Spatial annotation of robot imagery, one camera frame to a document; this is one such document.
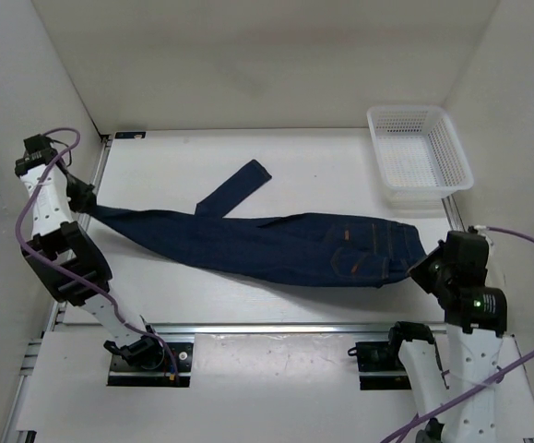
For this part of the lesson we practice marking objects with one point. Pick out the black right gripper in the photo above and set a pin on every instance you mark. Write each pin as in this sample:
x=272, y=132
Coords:
x=418, y=270

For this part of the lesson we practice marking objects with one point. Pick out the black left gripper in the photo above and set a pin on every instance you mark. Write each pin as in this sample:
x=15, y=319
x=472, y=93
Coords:
x=87, y=196

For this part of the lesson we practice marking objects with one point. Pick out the dark blue denim trousers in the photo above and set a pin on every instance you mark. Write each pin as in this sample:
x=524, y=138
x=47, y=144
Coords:
x=307, y=249

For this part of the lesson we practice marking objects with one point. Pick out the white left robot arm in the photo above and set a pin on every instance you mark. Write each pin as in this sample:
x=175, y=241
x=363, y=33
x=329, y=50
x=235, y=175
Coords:
x=67, y=262

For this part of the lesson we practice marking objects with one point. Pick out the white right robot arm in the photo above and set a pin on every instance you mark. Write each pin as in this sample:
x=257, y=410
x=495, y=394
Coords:
x=457, y=404

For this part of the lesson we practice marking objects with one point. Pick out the dark label sticker on table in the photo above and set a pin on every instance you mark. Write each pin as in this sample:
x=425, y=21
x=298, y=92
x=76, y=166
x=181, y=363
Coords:
x=130, y=135

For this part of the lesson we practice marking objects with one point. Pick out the white perforated plastic basket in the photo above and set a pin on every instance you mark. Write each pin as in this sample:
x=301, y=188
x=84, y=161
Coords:
x=419, y=155

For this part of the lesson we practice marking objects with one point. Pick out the aluminium right side rail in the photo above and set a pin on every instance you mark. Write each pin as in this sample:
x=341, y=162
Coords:
x=453, y=215

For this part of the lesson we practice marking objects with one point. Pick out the aluminium rail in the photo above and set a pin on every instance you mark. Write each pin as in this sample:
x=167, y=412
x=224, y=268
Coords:
x=272, y=328
x=67, y=316
x=453, y=215

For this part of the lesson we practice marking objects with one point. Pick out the aluminium left side rail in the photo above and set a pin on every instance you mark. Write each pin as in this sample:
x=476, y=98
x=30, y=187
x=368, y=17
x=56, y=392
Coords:
x=67, y=316

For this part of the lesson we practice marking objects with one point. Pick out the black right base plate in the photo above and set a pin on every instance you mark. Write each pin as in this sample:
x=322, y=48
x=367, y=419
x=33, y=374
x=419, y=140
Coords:
x=378, y=366

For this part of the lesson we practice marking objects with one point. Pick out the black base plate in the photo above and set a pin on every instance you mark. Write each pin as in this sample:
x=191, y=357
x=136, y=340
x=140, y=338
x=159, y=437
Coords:
x=146, y=364
x=378, y=366

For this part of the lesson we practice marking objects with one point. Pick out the aluminium front rail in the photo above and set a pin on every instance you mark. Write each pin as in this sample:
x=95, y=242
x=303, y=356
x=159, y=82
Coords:
x=272, y=328

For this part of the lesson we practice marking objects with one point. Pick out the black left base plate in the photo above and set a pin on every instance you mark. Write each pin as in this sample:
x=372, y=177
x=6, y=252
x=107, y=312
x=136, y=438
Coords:
x=146, y=364

